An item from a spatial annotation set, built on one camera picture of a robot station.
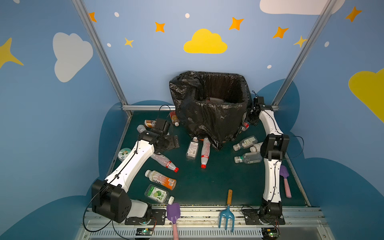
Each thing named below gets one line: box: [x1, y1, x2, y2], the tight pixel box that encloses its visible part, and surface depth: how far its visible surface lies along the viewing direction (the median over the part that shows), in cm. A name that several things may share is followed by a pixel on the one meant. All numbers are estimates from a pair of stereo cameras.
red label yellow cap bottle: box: [241, 122, 250, 132], surface depth 110 cm
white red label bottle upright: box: [201, 137, 211, 169], surface depth 96 cm
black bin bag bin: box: [169, 71, 251, 151], surface depth 92 cm
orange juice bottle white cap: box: [145, 170, 177, 191], surface depth 84 cm
